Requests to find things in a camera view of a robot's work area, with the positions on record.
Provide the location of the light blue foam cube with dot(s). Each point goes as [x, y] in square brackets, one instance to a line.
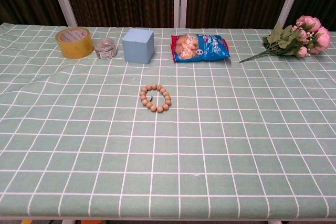
[137, 48]

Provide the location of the green checked tablecloth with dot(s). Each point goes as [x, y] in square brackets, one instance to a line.
[210, 142]

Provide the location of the blue snack bag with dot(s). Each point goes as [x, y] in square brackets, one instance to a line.
[210, 48]

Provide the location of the clear jar of paper clips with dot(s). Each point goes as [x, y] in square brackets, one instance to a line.
[105, 49]

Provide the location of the yellow packing tape roll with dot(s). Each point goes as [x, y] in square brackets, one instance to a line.
[76, 48]

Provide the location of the pink artificial flower bouquet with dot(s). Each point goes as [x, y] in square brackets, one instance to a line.
[319, 39]

